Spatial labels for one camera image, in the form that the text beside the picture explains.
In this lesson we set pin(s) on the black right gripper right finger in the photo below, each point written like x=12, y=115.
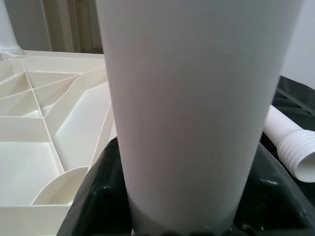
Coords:
x=273, y=201

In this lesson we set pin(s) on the white plastic table top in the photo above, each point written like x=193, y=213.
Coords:
x=37, y=135

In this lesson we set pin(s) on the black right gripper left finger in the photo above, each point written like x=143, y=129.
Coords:
x=101, y=201

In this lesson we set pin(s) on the black table cloth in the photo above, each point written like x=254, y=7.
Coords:
x=295, y=98

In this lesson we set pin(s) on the beige door frame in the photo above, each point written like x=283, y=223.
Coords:
x=73, y=24

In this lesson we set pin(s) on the white plastic table leg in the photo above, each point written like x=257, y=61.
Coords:
x=295, y=152
x=197, y=98
x=7, y=27

